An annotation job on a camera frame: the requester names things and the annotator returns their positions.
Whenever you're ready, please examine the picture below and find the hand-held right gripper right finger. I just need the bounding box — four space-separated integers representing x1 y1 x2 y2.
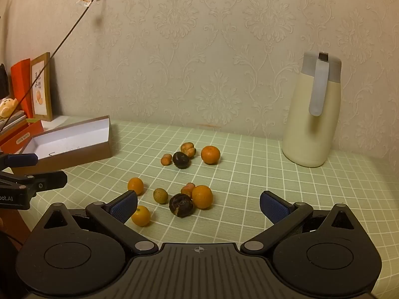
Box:
240 191 362 255

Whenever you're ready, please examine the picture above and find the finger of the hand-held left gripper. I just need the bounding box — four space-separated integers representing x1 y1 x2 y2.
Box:
0 152 38 169
0 170 68 194

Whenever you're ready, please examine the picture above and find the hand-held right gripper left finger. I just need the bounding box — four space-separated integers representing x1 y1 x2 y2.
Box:
37 190 159 255

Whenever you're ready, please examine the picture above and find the orange tangerine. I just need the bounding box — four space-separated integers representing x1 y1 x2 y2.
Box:
131 206 151 227
192 185 214 209
127 177 144 196
201 145 221 165

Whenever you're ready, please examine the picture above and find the greenish kumquat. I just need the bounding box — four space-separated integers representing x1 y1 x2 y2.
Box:
153 188 169 205

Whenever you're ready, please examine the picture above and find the shallow brown cardboard box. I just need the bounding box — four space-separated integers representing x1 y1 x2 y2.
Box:
11 115 113 175

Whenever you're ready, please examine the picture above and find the dark passion fruit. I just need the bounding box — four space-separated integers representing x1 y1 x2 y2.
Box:
169 193 195 218
173 151 191 169

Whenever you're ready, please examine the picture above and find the orange cardboard box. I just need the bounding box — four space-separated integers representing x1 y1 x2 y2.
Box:
0 119 44 154

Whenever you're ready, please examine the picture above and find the stack of books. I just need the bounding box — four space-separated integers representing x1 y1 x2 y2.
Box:
0 109 28 136

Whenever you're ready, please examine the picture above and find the green checked tablecloth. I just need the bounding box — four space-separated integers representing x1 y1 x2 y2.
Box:
19 120 399 299

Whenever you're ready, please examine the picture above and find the beige plush toy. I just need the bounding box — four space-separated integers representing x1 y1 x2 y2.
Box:
0 97 18 118

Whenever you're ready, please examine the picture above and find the red paper envelope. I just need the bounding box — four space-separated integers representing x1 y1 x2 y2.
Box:
11 58 34 119

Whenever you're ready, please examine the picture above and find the black backpack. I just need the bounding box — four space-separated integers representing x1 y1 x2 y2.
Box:
0 64 10 97

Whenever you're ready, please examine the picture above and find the cream thermos jug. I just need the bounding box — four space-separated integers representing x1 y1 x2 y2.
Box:
282 51 342 168

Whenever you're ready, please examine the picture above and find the wooden picture frame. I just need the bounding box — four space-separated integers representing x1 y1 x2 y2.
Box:
30 52 54 122

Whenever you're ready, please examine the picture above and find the black power cable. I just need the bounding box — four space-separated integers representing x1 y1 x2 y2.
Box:
0 0 106 131

